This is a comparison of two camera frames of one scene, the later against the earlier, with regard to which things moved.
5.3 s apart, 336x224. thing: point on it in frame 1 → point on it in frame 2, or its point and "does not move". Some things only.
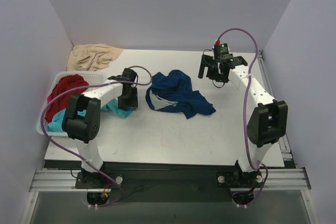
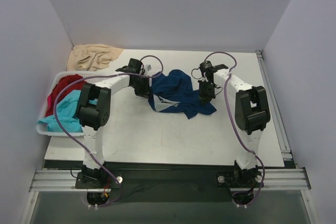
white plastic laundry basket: (93, 78) does not move
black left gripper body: (127, 100) → (143, 90)
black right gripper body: (210, 67) → (206, 94)
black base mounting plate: (167, 182) does not move
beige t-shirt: (88, 57) does not move
